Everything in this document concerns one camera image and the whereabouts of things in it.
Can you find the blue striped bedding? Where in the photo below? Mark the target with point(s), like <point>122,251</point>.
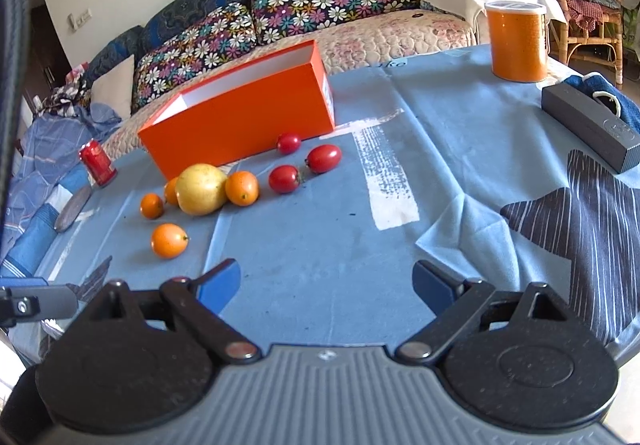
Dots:
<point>45,150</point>

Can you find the wicker chair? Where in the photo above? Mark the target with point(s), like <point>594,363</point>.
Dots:
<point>560,40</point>

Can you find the red soda can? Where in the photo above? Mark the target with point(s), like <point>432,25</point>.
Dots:
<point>97,162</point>

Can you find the white pillow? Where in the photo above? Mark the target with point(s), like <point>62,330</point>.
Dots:
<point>115,85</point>

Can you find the orange cardboard box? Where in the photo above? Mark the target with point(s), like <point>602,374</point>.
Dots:
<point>240,120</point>

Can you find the large orange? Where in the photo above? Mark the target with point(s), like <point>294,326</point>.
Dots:
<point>170,240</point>

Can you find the dark grey oblong box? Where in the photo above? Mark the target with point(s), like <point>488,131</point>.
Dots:
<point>585,125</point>

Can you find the red cherry tomato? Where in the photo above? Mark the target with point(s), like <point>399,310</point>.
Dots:
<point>284,178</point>
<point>324,158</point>
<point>289,143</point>

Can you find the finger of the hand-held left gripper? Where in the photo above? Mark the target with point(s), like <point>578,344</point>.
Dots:
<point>45,302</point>

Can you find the orange canister with white lid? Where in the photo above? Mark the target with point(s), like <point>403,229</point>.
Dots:
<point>517,45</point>

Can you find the patterned crumpled cloth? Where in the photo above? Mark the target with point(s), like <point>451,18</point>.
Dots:
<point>65,92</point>

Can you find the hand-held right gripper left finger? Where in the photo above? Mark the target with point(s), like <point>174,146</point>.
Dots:
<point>222,282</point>

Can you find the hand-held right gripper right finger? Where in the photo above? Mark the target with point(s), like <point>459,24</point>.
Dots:
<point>430,287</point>

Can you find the blue printed tablecloth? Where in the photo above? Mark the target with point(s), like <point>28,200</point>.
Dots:
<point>350,225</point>

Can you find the small orange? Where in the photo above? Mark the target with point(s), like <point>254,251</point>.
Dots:
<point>242,188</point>
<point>151,205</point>
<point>170,192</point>

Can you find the yellow pear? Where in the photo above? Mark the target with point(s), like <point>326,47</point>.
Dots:
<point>201,189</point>

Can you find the dark blue sofa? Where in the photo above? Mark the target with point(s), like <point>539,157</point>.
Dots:
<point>200,0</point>

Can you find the pink quilted blanket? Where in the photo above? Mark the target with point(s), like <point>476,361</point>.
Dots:
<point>400,35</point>

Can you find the blue face mask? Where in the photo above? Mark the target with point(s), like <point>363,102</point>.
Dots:
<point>600,85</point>

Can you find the white wall switch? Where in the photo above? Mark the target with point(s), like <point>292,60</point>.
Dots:
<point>80,20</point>

